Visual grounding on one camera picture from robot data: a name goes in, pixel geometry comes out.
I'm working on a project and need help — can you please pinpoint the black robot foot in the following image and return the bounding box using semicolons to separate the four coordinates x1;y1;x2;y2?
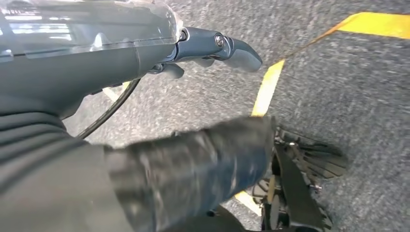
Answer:
253;127;350;232

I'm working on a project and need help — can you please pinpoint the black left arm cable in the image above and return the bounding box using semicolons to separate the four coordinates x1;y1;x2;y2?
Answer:
76;77;142;140

